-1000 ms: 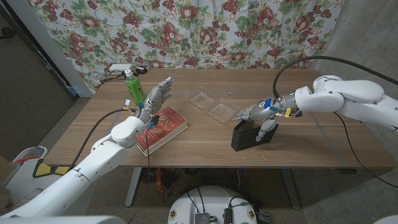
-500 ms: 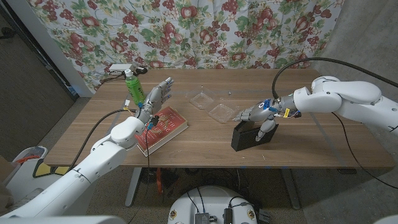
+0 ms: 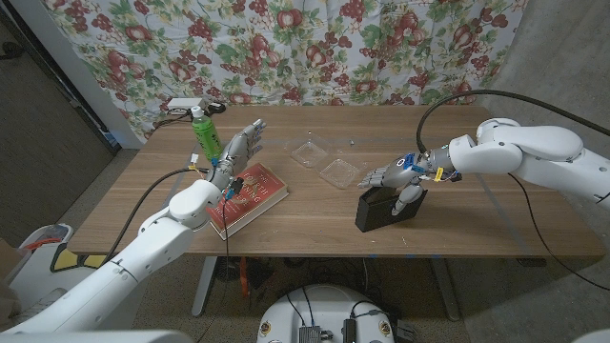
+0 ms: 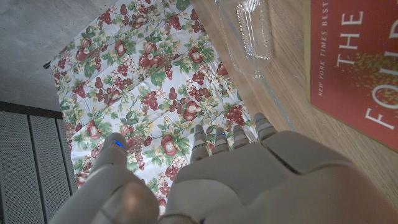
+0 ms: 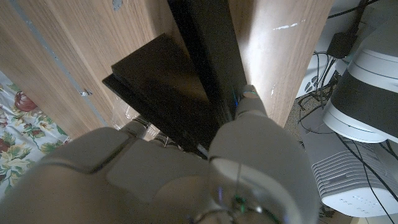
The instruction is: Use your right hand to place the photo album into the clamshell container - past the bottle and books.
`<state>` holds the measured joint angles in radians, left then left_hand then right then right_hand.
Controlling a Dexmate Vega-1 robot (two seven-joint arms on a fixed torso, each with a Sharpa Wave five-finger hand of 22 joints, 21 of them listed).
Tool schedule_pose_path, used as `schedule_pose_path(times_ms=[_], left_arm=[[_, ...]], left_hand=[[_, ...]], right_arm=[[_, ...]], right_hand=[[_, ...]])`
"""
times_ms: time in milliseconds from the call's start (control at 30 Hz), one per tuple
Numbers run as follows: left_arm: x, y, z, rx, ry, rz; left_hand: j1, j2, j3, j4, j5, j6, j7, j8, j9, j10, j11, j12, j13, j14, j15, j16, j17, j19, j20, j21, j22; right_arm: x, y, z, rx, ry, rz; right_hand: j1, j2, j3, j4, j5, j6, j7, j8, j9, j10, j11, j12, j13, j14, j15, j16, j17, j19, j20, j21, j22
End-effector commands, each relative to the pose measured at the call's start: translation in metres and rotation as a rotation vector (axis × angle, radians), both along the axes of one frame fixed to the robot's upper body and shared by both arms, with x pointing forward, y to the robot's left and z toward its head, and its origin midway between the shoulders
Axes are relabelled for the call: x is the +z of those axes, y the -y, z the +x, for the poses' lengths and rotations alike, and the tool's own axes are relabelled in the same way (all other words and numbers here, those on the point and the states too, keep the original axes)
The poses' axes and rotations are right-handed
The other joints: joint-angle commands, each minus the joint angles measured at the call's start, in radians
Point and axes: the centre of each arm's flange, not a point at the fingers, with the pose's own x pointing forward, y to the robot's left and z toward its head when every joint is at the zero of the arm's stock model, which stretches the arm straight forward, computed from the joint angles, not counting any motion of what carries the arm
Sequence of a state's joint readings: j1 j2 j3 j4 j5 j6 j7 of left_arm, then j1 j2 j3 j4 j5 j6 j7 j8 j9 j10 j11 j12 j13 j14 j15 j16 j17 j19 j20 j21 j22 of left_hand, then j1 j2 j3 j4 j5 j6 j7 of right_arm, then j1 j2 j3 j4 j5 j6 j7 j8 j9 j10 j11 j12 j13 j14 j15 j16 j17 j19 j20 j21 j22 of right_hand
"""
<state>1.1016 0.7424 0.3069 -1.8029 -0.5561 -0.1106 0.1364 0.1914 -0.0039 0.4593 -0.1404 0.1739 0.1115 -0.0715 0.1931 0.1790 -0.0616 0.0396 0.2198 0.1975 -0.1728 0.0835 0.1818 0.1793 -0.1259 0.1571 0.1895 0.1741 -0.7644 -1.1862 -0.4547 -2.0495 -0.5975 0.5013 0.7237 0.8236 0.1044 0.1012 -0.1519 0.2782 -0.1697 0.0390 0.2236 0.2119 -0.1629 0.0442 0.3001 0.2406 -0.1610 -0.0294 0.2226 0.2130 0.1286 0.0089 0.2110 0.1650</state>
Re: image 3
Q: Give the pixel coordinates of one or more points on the grey hub box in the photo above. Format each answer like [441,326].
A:
[310,335]

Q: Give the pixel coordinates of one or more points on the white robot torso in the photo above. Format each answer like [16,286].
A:
[329,305]

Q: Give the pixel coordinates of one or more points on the green drink bottle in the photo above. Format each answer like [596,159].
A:
[206,133]

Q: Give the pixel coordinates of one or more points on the floral fruit print backdrop cloth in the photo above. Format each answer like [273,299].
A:
[286,47]

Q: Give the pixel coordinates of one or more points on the black adapter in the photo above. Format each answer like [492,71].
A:
[350,331]

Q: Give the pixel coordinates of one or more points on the black round device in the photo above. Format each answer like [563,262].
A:
[217,107]

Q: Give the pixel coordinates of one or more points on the clear plastic clamshell container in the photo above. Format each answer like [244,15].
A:
[339,172]

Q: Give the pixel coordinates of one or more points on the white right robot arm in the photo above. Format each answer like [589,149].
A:
[534,152]

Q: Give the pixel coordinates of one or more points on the black wallet case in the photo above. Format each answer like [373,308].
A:
[376,214]

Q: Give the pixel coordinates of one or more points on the white power strip box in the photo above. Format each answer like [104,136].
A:
[185,103]

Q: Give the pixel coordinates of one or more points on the white bin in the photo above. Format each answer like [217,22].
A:
[47,236]

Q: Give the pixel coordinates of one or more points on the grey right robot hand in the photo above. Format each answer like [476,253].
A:
[405,172]

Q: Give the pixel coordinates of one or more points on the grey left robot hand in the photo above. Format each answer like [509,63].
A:
[240,150]

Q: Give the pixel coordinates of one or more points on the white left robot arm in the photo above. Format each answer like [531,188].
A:
[128,264]

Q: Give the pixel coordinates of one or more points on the white sneaker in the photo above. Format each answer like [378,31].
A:
[40,307]

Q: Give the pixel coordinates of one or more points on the yellow and black object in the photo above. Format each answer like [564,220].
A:
[71,259]

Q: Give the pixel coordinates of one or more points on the red hardcover book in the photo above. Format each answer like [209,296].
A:
[262,188]

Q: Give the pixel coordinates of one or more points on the grey table leg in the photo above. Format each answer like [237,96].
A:
[204,286]
[445,290]

